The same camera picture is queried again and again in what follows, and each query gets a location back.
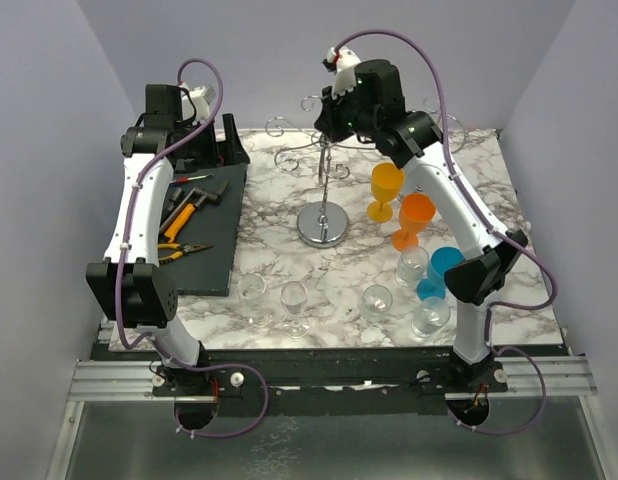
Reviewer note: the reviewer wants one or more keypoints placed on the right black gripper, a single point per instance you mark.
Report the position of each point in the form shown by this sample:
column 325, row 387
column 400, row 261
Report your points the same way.
column 326, row 119

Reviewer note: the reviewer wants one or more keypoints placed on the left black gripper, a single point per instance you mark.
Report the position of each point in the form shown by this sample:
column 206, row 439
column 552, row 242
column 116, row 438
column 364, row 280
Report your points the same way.
column 227, row 152

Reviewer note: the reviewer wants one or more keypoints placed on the chrome swirl wine glass rack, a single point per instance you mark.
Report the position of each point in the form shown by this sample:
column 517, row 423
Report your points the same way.
column 321, row 224

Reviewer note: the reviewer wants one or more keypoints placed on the dark grey box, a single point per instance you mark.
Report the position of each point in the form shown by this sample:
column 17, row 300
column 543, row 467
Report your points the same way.
column 208, row 273

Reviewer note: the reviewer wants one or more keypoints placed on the clear wine glass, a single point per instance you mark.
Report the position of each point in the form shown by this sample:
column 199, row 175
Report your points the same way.
column 254, row 299
column 412, row 266
column 293, row 297
column 430, row 316
column 375, row 303

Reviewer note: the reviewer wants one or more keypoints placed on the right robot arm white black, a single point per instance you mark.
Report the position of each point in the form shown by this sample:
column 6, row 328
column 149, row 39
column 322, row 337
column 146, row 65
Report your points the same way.
column 490, row 249

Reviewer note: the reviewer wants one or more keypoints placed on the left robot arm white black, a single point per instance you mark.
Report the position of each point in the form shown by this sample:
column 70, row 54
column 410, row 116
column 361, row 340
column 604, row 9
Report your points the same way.
column 129, row 284

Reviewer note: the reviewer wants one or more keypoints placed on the yellow plastic wine glass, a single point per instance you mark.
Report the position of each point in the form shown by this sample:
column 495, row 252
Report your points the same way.
column 386, row 183

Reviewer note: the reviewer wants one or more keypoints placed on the orange plastic wine glass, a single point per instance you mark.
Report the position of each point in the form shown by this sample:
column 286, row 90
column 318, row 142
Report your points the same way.
column 416, row 212

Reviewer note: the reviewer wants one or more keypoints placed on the blue plastic wine glass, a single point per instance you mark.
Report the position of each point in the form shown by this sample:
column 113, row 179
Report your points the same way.
column 433, row 284

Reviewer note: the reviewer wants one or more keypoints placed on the small dark socket tool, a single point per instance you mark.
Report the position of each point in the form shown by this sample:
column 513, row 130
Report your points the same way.
column 176, row 195

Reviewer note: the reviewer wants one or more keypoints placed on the grey orange hand tool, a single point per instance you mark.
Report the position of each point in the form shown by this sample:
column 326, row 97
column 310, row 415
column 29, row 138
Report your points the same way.
column 193, row 201

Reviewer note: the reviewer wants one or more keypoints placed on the blue handled screwdriver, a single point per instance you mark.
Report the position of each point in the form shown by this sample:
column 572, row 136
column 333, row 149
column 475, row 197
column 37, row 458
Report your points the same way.
column 187, row 179

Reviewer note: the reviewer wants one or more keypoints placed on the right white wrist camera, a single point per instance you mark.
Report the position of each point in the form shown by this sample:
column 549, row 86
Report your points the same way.
column 342, row 62

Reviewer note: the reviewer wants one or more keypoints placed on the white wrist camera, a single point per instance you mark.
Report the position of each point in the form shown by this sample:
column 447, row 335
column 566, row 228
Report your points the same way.
column 342, row 62
column 196, row 102

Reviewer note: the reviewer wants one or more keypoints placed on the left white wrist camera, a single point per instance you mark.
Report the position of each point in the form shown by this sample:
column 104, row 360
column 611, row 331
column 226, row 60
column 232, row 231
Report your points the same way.
column 196, row 102

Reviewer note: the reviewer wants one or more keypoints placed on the yellow handled pliers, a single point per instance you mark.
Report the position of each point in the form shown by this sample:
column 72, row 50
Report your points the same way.
column 177, row 251

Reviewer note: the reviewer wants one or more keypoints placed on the chrome spiral wire rack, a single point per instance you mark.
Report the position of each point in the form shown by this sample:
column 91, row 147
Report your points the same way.
column 458, row 134

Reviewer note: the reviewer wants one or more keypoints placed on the aluminium mounting rail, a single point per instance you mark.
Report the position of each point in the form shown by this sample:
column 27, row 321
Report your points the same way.
column 114, row 382

